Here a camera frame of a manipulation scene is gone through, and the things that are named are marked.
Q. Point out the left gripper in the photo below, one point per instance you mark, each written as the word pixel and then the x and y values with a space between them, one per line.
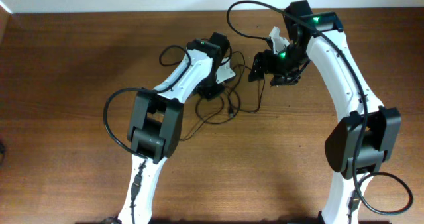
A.
pixel 209 91

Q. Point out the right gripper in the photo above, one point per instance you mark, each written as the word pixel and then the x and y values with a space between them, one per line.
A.
pixel 264 61

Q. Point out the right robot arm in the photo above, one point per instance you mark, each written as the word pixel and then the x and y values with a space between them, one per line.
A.
pixel 366 132

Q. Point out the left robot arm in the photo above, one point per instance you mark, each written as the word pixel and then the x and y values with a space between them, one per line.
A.
pixel 156 121

